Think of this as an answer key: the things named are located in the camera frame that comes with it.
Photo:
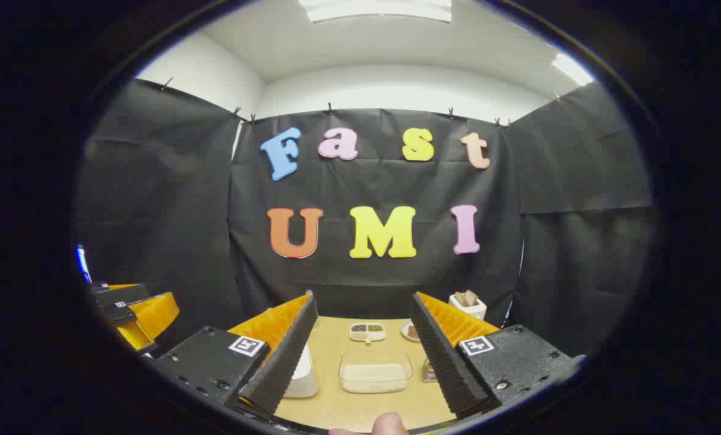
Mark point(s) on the ceiling light panel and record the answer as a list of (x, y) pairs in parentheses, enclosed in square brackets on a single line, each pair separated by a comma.
[(572, 69), (375, 9)]

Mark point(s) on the white toaster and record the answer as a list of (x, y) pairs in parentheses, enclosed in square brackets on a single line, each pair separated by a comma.
[(472, 309)]

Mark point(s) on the clear plastic rice container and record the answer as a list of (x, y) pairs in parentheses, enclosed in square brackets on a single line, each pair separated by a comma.
[(375, 368)]

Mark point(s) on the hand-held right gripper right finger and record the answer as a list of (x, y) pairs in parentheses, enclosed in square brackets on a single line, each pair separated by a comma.
[(442, 362)]

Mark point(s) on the white rice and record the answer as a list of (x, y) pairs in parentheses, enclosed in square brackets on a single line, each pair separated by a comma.
[(375, 384)]

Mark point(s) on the toast bread slice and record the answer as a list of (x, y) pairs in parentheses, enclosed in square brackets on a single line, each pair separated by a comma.
[(460, 298), (471, 296)]

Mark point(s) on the brown meat piece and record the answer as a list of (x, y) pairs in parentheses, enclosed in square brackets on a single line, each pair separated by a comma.
[(413, 332)]

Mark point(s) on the white divided grain tray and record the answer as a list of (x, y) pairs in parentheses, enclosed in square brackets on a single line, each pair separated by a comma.
[(367, 331)]

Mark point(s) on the white rice cooker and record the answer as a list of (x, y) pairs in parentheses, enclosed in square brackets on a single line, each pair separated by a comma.
[(303, 377)]

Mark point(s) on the black backdrop cloth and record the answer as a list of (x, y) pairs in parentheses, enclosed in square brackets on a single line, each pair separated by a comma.
[(366, 181)]

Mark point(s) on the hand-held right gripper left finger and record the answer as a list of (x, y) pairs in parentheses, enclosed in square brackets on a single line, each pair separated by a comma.
[(287, 356)]

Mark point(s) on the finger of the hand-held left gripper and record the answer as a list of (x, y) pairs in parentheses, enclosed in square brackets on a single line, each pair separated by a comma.
[(124, 295), (155, 314)]

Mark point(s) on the white round plate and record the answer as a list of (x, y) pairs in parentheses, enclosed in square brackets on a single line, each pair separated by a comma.
[(405, 331)]

